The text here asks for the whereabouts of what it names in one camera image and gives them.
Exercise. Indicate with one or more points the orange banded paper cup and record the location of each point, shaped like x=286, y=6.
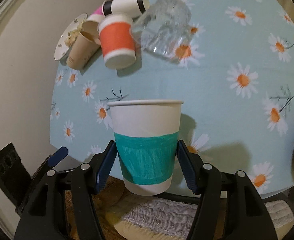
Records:
x=117, y=44

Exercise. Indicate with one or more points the daisy print blue tablecloth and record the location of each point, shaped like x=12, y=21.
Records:
x=236, y=81

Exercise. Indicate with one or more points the white floral snack bowl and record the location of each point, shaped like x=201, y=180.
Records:
x=69, y=36

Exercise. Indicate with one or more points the clear glass cup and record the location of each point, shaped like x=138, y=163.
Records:
x=163, y=28

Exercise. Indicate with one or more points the brown kraft paper cup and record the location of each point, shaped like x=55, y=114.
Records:
x=85, y=45

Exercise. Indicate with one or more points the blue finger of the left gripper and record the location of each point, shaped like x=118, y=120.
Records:
x=58, y=156

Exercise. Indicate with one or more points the black banded paper cup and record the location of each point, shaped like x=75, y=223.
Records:
x=133, y=8

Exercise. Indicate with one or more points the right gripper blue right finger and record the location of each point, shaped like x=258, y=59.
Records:
x=187, y=166

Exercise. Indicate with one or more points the white quilted cushion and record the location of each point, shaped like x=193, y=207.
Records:
x=138, y=217

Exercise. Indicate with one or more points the pink banded paper cup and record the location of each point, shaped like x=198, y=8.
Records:
x=97, y=15

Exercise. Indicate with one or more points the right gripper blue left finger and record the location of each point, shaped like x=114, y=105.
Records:
x=105, y=165

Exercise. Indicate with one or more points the teal banded paper cup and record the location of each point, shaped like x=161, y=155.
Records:
x=146, y=135

